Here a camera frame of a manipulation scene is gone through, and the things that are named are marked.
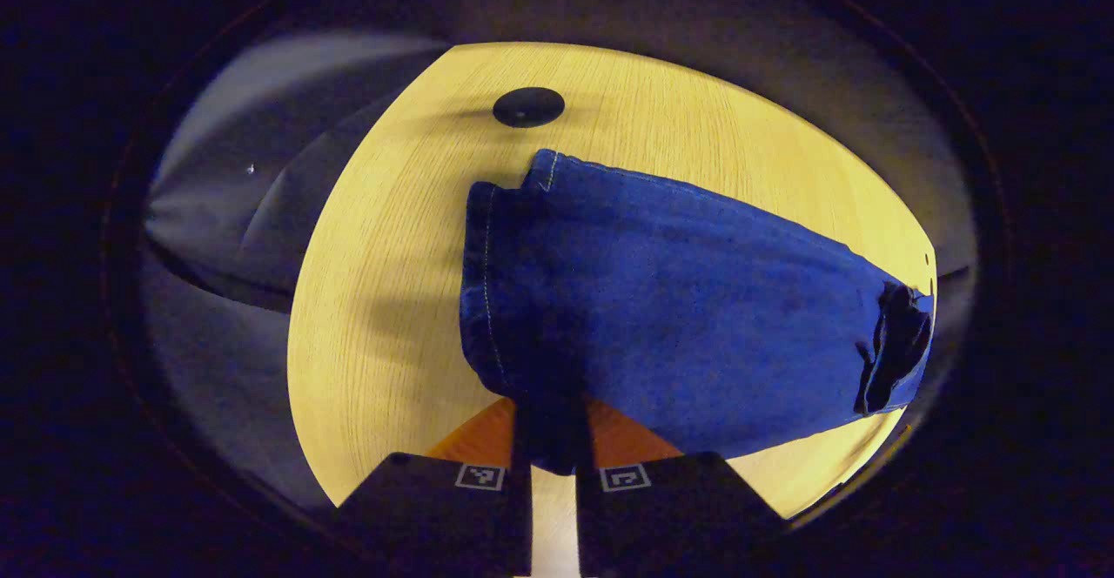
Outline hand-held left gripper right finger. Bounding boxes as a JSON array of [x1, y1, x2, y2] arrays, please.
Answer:
[[574, 400, 789, 578]]

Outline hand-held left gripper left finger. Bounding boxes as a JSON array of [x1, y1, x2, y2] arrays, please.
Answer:
[[335, 397, 534, 578]]

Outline blue denim jeans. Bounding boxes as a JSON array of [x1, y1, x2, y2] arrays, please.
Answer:
[[459, 149, 936, 476]]

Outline black round table grommet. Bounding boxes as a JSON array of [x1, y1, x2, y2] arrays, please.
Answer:
[[493, 87, 566, 129]]

